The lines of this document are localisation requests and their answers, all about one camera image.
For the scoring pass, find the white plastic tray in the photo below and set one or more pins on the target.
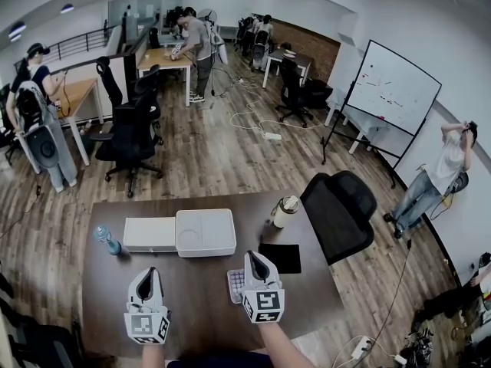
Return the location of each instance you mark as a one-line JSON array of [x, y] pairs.
[[205, 232]]

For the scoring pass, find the white rolling whiteboard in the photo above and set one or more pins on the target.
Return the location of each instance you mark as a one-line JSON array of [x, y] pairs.
[[395, 86]]

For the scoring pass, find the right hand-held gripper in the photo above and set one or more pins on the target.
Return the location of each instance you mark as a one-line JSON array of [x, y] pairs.
[[264, 305]]

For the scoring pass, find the dark desk with white legs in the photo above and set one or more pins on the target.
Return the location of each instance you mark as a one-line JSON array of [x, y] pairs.
[[284, 56]]

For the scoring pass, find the black metal railing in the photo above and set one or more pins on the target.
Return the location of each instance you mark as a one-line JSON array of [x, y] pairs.
[[76, 42]]

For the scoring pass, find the white low table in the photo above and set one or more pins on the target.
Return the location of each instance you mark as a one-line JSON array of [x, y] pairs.
[[356, 117]]

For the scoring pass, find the person's right forearm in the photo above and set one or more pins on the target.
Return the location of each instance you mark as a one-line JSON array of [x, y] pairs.
[[278, 345]]

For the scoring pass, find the person's left forearm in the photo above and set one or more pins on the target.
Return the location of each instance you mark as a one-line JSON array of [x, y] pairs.
[[153, 357]]

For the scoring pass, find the round ceiling lamp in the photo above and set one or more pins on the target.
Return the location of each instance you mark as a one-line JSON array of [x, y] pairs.
[[67, 8], [17, 30]]

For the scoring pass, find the black mouse pad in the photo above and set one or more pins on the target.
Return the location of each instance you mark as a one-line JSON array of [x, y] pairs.
[[280, 258]]

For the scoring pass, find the black mesh office chair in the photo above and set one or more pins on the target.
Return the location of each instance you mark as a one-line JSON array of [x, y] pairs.
[[341, 213]]

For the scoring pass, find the person's dark clothing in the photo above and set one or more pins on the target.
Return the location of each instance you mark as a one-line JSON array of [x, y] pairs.
[[218, 360]]

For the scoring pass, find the white power strip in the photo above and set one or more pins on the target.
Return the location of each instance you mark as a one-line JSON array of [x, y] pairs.
[[272, 136], [362, 346]]

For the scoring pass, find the white standing fan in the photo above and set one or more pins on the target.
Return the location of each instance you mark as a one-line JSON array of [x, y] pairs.
[[208, 15]]

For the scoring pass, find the dark brown table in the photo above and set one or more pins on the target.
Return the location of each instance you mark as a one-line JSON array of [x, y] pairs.
[[199, 293]]

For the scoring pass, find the cream tumbler with lid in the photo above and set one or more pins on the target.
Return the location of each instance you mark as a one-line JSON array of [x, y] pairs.
[[284, 213]]

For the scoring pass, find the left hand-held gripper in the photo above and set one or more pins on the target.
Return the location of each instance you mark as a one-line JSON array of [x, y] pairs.
[[147, 322]]

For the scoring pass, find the blue water bottle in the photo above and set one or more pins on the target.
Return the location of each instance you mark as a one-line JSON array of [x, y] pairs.
[[108, 242]]

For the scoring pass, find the flat white box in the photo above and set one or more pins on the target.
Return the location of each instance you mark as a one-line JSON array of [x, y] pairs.
[[149, 232]]

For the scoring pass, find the wooden desk with white legs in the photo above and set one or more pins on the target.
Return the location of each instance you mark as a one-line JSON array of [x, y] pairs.
[[78, 94], [157, 58]]

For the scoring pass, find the light grey calculator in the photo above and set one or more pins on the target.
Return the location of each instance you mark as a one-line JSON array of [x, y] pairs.
[[235, 284]]

